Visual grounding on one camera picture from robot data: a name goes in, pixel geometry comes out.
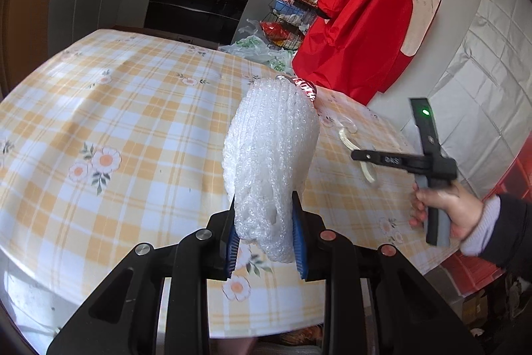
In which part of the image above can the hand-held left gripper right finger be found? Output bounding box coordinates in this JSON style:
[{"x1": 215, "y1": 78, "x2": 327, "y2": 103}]
[{"x1": 291, "y1": 191, "x2": 485, "y2": 355}]

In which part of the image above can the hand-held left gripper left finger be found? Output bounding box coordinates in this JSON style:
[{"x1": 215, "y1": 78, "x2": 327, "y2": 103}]
[{"x1": 47, "y1": 209, "x2": 239, "y2": 355}]

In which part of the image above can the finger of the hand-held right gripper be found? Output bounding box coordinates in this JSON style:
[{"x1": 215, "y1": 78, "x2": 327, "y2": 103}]
[{"x1": 351, "y1": 149, "x2": 410, "y2": 169}]

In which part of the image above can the bubble wrap bag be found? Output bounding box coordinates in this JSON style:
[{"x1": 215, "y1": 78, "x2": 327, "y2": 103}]
[{"x1": 222, "y1": 76, "x2": 321, "y2": 264}]

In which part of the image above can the red foil wrapper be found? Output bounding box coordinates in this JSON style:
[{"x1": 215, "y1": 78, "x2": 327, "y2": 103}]
[{"x1": 276, "y1": 74, "x2": 320, "y2": 108}]

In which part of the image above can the person's right forearm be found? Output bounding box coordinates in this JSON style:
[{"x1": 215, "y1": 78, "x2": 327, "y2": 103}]
[{"x1": 459, "y1": 193, "x2": 532, "y2": 270}]

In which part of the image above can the person's right hand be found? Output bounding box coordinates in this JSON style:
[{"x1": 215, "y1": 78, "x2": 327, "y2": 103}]
[{"x1": 408, "y1": 182, "x2": 485, "y2": 243}]

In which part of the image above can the clear plastic strip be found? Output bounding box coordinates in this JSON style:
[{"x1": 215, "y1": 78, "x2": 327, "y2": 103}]
[{"x1": 338, "y1": 125, "x2": 378, "y2": 186}]

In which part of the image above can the white quilted cover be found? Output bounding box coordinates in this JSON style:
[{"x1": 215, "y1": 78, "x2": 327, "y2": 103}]
[{"x1": 366, "y1": 0, "x2": 532, "y2": 198}]

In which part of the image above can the cardboard box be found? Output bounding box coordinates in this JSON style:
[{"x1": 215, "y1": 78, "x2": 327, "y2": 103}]
[{"x1": 461, "y1": 290, "x2": 491, "y2": 324}]

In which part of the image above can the red apron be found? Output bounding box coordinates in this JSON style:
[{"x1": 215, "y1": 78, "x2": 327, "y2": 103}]
[{"x1": 291, "y1": 0, "x2": 441, "y2": 106}]

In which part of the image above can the red snack bag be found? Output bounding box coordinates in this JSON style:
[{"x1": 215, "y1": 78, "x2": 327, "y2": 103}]
[{"x1": 262, "y1": 22, "x2": 288, "y2": 42}]

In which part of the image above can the green white plastic bag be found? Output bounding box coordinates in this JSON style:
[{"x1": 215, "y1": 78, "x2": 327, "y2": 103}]
[{"x1": 218, "y1": 35, "x2": 296, "y2": 69}]

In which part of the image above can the yellow checked tablecloth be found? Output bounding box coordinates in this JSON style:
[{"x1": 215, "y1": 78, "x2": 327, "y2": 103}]
[{"x1": 0, "y1": 28, "x2": 454, "y2": 339}]

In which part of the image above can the black oven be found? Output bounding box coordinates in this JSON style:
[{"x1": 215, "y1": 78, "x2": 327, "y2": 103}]
[{"x1": 143, "y1": 0, "x2": 256, "y2": 46}]

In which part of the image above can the black wire storage rack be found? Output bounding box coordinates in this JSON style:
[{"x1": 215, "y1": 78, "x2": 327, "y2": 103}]
[{"x1": 260, "y1": 0, "x2": 329, "y2": 50}]

